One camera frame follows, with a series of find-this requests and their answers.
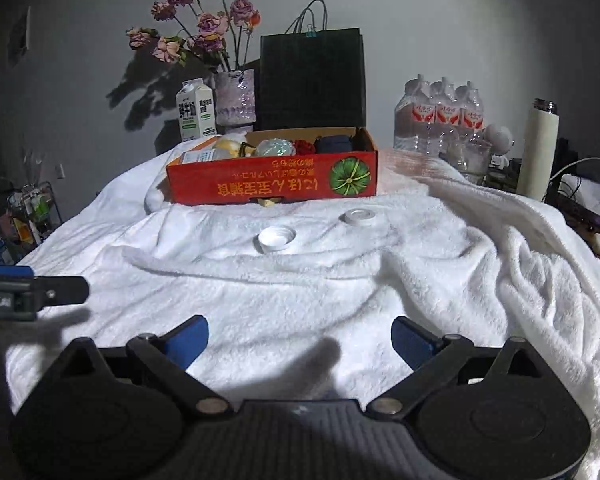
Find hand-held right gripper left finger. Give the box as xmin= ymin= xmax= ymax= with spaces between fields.
xmin=60 ymin=315 xmax=233 ymax=417

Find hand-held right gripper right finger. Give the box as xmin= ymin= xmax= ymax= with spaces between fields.
xmin=366 ymin=316 xmax=541 ymax=417

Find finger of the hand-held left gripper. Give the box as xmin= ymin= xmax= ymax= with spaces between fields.
xmin=0 ymin=265 xmax=90 ymax=306

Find red cardboard box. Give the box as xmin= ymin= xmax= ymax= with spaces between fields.
xmin=166 ymin=126 xmax=380 ymax=207

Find metal storage rack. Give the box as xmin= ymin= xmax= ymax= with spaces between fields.
xmin=7 ymin=180 xmax=64 ymax=247

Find white fleece blanket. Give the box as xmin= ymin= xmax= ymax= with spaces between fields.
xmin=5 ymin=135 xmax=600 ymax=480

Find white open jar lid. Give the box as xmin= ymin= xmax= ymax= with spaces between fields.
xmin=257 ymin=226 xmax=297 ymax=255

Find orange carton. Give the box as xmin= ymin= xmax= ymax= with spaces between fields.
xmin=180 ymin=148 xmax=219 ymax=165

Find clear glass cup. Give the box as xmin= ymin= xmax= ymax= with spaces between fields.
xmin=447 ymin=138 xmax=495 ymax=186

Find yellow plush toy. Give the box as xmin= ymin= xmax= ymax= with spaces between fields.
xmin=214 ymin=137 xmax=256 ymax=160

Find pale green clear pouch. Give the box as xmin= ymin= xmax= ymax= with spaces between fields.
xmin=255 ymin=138 xmax=296 ymax=159

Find navy blue pouch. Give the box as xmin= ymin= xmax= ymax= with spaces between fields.
xmin=314 ymin=133 xmax=355 ymax=154

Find white round lamp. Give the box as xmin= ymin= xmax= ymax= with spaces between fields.
xmin=482 ymin=125 xmax=514 ymax=156

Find cream thermos bottle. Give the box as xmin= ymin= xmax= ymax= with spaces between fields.
xmin=516 ymin=100 xmax=560 ymax=201

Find white milk carton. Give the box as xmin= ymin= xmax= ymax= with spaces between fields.
xmin=176 ymin=79 xmax=217 ymax=143

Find shrink-wrapped water bottle pack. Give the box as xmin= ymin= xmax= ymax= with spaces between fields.
xmin=393 ymin=74 xmax=486 ymax=154

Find pale purple ribbed vase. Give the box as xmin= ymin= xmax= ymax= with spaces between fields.
xmin=213 ymin=69 xmax=257 ymax=128

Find black paper bag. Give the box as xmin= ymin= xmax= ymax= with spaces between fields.
xmin=259 ymin=0 xmax=366 ymax=132

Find pink artificial flowers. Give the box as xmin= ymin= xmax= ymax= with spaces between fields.
xmin=126 ymin=0 xmax=262 ymax=74

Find white cable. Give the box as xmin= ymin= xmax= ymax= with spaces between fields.
xmin=547 ymin=157 xmax=600 ymax=197

